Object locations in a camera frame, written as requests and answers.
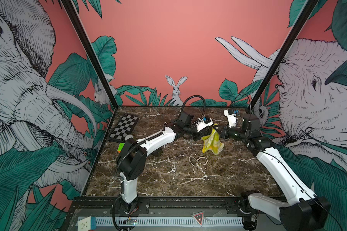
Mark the black frame post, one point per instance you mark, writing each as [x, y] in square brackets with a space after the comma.
[302, 18]
[77, 24]

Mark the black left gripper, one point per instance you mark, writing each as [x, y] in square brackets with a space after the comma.
[200, 134]

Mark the black white checkerboard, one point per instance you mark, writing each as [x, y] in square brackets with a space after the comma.
[124, 127]

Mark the white slotted cable duct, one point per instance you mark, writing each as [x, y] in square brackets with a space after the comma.
[170, 222]

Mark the colourful rubik's cube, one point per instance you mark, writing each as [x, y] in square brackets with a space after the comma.
[120, 147]

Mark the black front mounting rail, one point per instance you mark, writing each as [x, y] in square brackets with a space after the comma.
[147, 204]

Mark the white power socket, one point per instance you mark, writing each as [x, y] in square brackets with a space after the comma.
[87, 224]

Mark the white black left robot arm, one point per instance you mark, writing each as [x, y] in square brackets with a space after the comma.
[132, 158]

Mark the red triangle warning sticker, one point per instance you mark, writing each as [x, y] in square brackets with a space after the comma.
[199, 217]

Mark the black left frame post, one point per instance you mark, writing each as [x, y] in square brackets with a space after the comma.
[77, 24]

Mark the yellow green patterned towel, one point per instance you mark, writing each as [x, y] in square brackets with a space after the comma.
[212, 143]

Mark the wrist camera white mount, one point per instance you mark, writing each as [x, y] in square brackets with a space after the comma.
[232, 117]
[203, 123]

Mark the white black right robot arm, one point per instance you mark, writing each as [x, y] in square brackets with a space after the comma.
[303, 209]

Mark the black right frame post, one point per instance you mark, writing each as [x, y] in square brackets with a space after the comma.
[302, 18]

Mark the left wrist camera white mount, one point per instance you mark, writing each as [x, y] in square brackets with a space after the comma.
[203, 123]

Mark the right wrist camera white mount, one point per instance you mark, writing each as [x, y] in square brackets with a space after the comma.
[232, 117]

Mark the green white cylinder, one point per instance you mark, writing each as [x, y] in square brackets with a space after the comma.
[129, 136]

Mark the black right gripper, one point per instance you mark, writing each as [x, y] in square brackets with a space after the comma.
[225, 133]

